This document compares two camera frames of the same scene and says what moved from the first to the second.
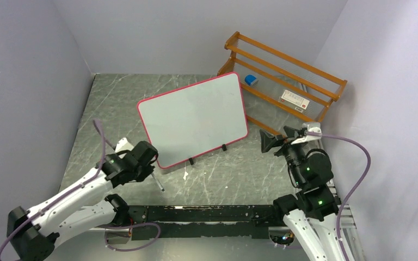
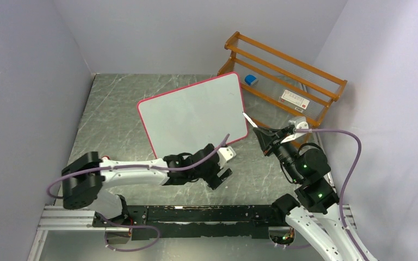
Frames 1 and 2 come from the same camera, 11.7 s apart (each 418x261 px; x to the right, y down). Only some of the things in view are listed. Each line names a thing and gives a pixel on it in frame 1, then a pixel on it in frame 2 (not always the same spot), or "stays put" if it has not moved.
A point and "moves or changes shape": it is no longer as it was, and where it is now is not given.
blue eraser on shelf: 251,80 stays put
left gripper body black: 142,172 → 208,174
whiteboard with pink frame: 185,123 stays put
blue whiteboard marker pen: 158,181 moves or changes shape
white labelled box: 294,101 stays put
